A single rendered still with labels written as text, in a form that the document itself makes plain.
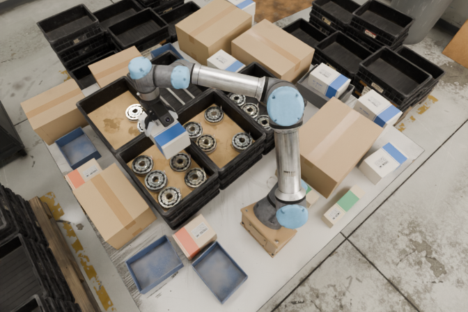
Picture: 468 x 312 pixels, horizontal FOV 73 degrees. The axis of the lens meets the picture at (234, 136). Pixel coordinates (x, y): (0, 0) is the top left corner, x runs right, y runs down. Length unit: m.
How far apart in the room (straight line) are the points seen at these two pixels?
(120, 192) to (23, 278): 0.83
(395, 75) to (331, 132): 1.11
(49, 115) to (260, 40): 1.25
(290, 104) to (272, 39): 1.03
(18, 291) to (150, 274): 0.83
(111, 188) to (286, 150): 0.84
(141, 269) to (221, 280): 0.36
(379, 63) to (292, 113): 1.69
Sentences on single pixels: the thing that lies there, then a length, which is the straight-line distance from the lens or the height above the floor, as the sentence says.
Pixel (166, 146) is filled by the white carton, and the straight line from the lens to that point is 1.26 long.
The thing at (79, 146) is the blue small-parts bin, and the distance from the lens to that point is 1.93.
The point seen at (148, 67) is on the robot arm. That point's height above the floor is 1.45.
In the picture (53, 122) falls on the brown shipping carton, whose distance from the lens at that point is 1.91.
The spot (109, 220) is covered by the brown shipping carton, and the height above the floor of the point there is 0.86.
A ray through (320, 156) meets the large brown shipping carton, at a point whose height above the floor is 0.90.
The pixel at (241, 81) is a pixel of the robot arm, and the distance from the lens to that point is 1.16.
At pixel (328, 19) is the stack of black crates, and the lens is 3.03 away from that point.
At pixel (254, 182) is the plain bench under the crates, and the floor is 0.70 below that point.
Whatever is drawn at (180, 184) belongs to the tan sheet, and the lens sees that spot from 1.51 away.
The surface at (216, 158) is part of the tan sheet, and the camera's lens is 1.55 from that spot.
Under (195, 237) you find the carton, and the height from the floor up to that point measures 0.77.
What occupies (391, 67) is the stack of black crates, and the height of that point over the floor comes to 0.49.
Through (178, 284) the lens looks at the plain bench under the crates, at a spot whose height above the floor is 0.70.
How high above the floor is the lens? 2.19
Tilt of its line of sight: 58 degrees down
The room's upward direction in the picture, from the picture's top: 1 degrees counter-clockwise
